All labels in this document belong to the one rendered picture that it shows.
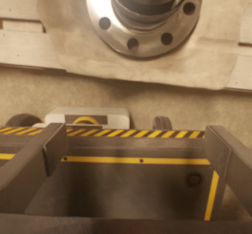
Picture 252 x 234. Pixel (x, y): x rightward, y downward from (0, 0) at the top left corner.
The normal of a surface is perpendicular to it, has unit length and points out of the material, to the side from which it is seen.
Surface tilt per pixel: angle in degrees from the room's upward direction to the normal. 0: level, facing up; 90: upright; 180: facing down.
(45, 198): 0
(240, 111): 0
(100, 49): 55
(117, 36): 0
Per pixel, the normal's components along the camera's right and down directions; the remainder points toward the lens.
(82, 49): -0.52, 0.61
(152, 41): -0.04, 0.30
